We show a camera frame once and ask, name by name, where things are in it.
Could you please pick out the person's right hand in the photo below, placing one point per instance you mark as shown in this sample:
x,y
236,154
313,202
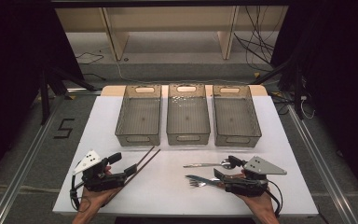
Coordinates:
x,y
262,203

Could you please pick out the black metal stand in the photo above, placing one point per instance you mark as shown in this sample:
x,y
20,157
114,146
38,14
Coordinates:
x,y
297,93
45,99

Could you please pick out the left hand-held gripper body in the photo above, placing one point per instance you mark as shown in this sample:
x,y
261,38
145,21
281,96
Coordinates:
x,y
99,182

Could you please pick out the aluminium floor rail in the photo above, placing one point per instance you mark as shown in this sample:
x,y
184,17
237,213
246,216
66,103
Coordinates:
x,y
320,174
21,174

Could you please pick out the light wooden desk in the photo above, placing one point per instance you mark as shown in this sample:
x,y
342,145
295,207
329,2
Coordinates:
x,y
115,37

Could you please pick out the person's left hand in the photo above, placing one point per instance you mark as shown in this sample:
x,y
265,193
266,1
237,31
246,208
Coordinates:
x,y
98,199

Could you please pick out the grey translucent plastic bin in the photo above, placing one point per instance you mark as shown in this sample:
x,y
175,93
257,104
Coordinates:
x,y
236,118
188,118
140,118

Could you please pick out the black curtain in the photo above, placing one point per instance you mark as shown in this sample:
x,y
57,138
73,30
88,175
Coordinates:
x,y
338,77
12,62

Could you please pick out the metal spoon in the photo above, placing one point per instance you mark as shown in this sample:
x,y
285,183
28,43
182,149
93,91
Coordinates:
x,y
205,165

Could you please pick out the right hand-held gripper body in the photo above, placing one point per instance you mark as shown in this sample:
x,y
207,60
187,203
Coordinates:
x,y
245,186

